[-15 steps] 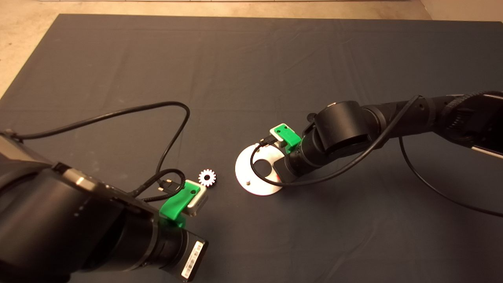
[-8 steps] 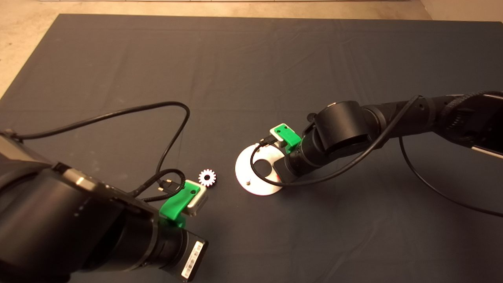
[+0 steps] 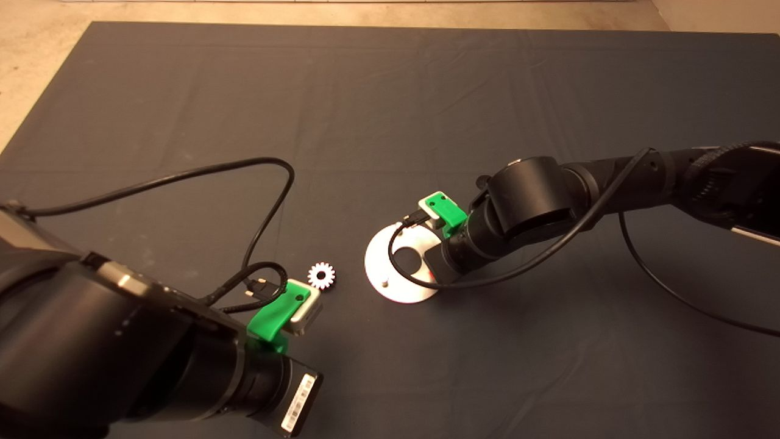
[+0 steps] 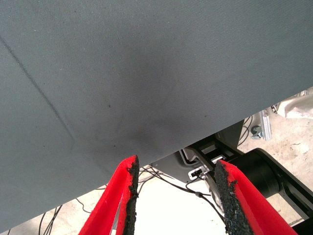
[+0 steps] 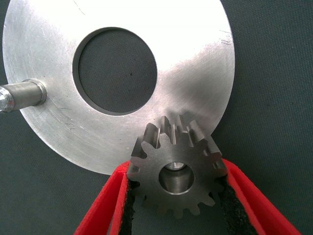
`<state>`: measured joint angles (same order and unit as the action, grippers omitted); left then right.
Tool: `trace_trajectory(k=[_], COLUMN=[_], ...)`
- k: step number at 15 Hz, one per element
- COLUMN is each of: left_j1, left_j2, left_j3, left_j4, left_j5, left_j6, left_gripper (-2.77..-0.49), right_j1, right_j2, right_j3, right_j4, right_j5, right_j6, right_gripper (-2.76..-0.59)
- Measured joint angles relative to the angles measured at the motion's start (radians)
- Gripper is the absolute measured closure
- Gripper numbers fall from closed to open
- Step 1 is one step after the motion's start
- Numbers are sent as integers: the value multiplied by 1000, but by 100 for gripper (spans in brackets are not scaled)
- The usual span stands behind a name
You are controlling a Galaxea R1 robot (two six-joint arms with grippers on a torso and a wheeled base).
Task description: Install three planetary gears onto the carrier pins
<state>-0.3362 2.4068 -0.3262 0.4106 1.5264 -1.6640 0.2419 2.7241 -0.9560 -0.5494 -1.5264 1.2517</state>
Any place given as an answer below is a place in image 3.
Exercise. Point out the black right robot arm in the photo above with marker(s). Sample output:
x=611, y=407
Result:
x=530, y=195

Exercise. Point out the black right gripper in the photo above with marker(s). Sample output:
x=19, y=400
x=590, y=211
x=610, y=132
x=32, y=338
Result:
x=466, y=250

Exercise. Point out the round metal carrier plate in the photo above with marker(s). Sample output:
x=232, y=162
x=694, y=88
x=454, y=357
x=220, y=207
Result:
x=376, y=268

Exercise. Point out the dark grey table cloth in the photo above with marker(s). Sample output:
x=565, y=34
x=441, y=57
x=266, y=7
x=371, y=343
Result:
x=390, y=91

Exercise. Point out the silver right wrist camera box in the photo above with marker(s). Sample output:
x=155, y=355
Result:
x=434, y=224

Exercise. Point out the green right camera mount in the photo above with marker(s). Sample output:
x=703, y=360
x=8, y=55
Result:
x=448, y=210

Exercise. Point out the small steel planetary gear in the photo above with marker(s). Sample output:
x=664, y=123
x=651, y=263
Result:
x=315, y=280

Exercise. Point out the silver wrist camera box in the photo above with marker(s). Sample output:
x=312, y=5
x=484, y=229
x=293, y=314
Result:
x=434, y=224
x=309, y=314

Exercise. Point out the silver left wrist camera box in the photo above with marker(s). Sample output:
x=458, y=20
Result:
x=309, y=314

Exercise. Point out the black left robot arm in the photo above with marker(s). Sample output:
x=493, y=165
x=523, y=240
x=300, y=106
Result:
x=91, y=347

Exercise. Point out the green left camera mount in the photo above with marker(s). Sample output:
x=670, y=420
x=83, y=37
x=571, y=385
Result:
x=274, y=317

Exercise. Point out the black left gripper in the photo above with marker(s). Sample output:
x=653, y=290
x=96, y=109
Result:
x=280, y=393

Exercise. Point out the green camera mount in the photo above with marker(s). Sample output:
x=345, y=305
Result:
x=448, y=210
x=274, y=317

